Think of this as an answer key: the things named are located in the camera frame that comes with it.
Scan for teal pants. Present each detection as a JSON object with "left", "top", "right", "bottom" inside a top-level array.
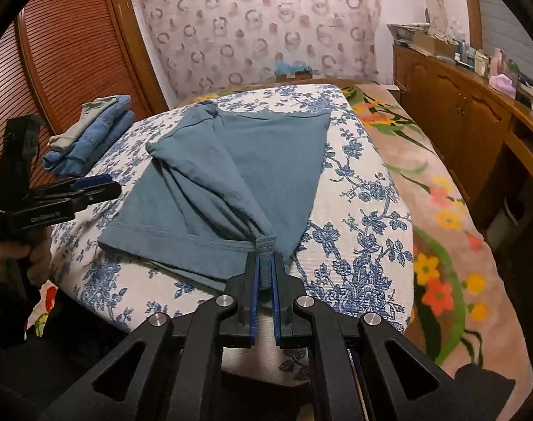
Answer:
[{"left": 97, "top": 100, "right": 331, "bottom": 294}]

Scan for folded grey garment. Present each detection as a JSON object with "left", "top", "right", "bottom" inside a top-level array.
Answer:
[{"left": 47, "top": 96, "right": 118, "bottom": 150}]

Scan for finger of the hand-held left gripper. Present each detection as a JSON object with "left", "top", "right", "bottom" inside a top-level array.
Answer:
[
  {"left": 73, "top": 183, "right": 123, "bottom": 206},
  {"left": 52, "top": 174, "right": 115, "bottom": 193}
]

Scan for colourful flower blanket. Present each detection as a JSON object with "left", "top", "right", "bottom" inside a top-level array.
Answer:
[{"left": 30, "top": 82, "right": 533, "bottom": 421}]

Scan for lilac folded cloth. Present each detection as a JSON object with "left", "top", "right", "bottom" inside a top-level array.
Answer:
[{"left": 488, "top": 74, "right": 518, "bottom": 97}]

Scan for person's dark clothing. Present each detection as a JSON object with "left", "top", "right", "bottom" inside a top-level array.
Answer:
[{"left": 27, "top": 287, "right": 138, "bottom": 387}]

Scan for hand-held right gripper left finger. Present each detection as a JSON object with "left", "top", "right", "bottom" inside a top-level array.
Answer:
[{"left": 39, "top": 252, "right": 261, "bottom": 421}]

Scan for wooden bed frame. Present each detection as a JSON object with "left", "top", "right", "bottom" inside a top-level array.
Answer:
[{"left": 179, "top": 77, "right": 403, "bottom": 107}]

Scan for pile of boxes and papers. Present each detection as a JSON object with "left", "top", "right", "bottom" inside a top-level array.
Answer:
[{"left": 387, "top": 21, "right": 451, "bottom": 55}]

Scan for dark cloth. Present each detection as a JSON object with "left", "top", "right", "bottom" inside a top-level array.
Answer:
[{"left": 454, "top": 363, "right": 516, "bottom": 421}]

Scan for person's left forearm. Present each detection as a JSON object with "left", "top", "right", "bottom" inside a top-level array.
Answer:
[{"left": 0, "top": 267, "right": 41, "bottom": 354}]

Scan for wooden sideboard cabinet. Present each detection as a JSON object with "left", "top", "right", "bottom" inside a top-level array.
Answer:
[{"left": 391, "top": 44, "right": 533, "bottom": 248}]

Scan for folded blue jeans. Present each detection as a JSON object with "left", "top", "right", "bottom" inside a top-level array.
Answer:
[{"left": 42, "top": 94, "right": 136, "bottom": 175}]

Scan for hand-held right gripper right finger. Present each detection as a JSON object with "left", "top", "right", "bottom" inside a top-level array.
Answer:
[{"left": 272, "top": 252, "right": 462, "bottom": 421}]

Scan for person's left hand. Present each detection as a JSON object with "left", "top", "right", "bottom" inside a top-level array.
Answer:
[{"left": 0, "top": 238, "right": 53, "bottom": 291}]

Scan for cardboard box with blue bag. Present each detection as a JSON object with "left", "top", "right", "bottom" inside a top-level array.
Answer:
[{"left": 273, "top": 55, "right": 315, "bottom": 83}]

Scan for wooden louvred wardrobe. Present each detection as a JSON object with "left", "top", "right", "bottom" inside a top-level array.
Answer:
[{"left": 0, "top": 0, "right": 169, "bottom": 213}]

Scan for ring patterned sheer curtain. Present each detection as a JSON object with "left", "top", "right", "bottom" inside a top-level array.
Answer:
[{"left": 133, "top": 0, "right": 384, "bottom": 102}]

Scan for blue floral white bedspread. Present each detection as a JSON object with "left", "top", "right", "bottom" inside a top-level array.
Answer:
[{"left": 49, "top": 83, "right": 414, "bottom": 382}]

